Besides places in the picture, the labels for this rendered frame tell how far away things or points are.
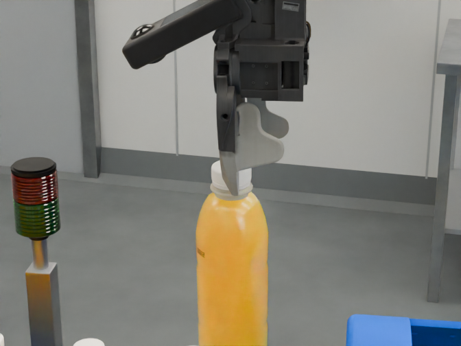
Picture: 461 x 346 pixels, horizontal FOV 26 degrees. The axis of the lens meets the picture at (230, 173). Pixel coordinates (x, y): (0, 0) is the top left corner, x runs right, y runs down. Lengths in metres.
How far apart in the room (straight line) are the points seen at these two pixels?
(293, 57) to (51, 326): 0.74
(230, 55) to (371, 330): 0.33
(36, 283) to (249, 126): 0.64
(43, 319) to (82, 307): 2.18
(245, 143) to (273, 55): 0.09
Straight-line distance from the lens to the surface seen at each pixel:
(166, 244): 4.12
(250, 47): 0.89
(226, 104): 0.89
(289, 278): 3.84
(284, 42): 0.89
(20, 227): 1.44
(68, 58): 4.68
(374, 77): 4.37
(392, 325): 1.05
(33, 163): 1.42
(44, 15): 4.68
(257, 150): 0.92
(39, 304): 1.49
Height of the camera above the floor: 1.75
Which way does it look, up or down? 21 degrees down
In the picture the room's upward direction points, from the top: straight up
